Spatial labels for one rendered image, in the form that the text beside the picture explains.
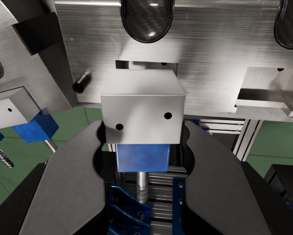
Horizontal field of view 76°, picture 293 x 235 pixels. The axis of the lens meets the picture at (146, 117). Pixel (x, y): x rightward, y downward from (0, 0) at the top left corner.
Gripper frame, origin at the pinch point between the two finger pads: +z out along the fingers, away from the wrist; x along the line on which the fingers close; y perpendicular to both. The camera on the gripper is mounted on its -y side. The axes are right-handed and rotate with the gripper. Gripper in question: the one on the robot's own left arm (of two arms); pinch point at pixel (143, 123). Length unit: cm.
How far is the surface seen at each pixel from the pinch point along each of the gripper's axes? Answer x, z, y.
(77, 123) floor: -47, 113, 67
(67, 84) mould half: -9.5, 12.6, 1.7
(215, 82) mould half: 6.2, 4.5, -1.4
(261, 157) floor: 91, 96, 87
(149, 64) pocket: 0.7, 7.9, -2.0
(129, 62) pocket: -1.3, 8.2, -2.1
